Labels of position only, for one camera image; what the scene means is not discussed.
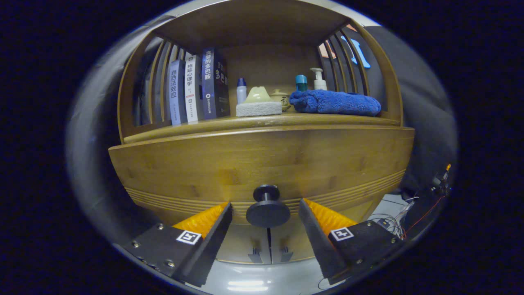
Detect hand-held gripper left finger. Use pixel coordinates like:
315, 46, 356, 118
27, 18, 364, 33
111, 201, 233, 288

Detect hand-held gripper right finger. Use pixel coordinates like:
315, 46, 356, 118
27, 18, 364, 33
298, 198, 407, 286

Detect black round drawer knob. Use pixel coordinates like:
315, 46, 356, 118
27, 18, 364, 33
246, 184, 291, 229

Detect wooden drawer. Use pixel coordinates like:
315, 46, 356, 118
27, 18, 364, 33
108, 126, 416, 226

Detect pale green sponge brush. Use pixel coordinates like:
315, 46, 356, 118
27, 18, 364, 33
236, 86, 283, 118

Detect wooden cabinet door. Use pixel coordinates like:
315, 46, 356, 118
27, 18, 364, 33
270, 205, 381, 263
217, 223, 271, 264

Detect wooden countertop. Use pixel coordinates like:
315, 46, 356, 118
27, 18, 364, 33
123, 113, 401, 144

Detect wooden cabinet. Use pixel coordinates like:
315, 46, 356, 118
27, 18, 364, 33
117, 0, 404, 265

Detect folded blue towel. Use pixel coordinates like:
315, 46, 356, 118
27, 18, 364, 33
289, 90, 382, 117

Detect beige lidded tea cup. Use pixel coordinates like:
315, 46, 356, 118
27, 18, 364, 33
270, 89, 292, 112

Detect pale blue book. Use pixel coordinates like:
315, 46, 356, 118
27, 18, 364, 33
167, 59, 188, 125

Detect white book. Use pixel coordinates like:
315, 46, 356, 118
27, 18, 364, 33
184, 55, 204, 123

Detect dark blue book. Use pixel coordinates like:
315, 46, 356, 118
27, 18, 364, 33
201, 48, 230, 120

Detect white pump bottle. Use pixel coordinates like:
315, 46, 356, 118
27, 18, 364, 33
310, 68, 328, 91

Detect black equipment with wires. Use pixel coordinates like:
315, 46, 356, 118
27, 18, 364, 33
377, 164, 453, 242

